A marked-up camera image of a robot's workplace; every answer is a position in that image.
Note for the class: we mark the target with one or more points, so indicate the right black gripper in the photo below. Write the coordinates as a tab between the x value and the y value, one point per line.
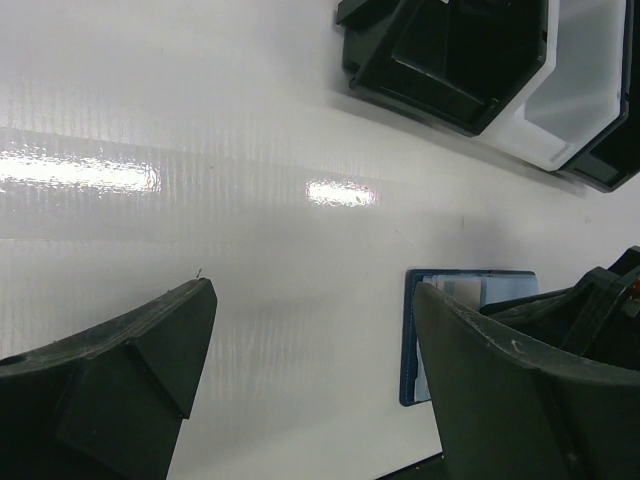
597	319

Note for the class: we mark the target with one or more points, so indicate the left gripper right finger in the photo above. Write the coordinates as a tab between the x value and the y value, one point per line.
532	411

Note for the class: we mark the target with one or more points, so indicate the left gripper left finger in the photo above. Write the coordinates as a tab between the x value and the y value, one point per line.
108	402

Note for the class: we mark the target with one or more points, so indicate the blue leather card holder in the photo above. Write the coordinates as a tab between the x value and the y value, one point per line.
437	302

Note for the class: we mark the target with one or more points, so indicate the black white card tray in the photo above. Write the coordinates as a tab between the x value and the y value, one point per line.
552	83

